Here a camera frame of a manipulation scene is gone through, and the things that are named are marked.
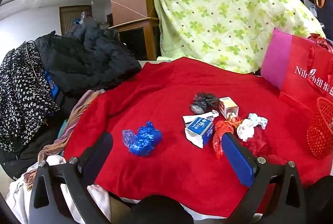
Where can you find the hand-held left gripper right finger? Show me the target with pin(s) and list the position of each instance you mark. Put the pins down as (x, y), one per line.
(236, 159)

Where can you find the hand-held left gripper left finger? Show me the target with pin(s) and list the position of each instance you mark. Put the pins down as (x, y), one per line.
(100, 151)

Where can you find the red paper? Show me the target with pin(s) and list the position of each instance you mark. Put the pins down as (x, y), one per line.
(256, 147)

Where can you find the red plastic bag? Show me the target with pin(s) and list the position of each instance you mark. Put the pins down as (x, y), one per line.
(219, 135)

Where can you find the white tissue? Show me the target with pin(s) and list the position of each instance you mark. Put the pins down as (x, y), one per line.
(247, 130)

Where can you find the orange wrapper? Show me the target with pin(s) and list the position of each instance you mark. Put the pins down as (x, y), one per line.
(235, 121)

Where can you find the blue white carton box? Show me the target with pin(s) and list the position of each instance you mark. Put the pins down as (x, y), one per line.
(201, 129)

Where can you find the blue plastic bag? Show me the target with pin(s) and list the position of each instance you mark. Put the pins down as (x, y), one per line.
(145, 138)

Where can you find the long white box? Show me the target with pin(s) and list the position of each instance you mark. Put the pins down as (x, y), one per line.
(212, 115)

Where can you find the white orange carton box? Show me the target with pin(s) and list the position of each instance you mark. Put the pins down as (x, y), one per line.
(226, 107)

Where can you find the black plastic bag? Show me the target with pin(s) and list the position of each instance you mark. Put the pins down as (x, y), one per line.
(201, 103)

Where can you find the red plastic mesh basket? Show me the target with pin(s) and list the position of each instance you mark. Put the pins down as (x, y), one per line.
(318, 135)

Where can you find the striped scarf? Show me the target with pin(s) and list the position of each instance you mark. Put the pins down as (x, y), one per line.
(75, 114)

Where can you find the red fleece blanket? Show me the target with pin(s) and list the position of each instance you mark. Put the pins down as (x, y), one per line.
(161, 174)

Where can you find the black puffer jacket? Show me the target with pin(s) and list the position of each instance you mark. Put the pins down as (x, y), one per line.
(85, 62)

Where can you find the white cloth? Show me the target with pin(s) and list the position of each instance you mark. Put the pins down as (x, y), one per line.
(18, 195)

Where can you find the black floral jacket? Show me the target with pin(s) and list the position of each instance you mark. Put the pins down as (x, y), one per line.
(20, 99)

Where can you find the wooden cabinet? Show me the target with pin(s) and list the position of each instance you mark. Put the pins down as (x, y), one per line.
(135, 42)

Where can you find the red paper gift bag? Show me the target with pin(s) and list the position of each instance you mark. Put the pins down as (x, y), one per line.
(294, 57)

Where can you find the brown door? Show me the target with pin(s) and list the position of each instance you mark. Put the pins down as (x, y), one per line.
(67, 18)

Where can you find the green clover print quilt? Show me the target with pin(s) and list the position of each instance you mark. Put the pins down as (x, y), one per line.
(221, 18)

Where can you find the red ribbon decoration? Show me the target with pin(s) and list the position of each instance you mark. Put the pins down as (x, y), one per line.
(320, 40)

